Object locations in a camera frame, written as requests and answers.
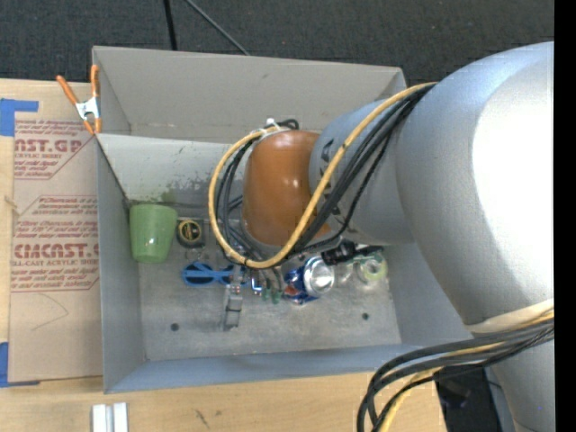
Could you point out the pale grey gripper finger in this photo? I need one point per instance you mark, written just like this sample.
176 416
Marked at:
229 311
238 308

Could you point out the grey metal bin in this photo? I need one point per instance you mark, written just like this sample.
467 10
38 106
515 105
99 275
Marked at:
279 326

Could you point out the black and yellow tape measure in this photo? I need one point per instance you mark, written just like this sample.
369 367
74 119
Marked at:
189 232

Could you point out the blue drink can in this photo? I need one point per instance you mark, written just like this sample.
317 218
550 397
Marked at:
315 281

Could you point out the green plastic cup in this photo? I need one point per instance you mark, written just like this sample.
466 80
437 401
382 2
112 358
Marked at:
150 232

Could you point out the pale green tape roll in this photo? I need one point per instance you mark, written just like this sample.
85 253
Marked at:
373 270

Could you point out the brown cardboard board, red print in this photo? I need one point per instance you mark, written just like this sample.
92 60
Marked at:
49 286

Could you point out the black cylinder on white bracket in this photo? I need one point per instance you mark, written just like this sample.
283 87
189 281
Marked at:
338 253

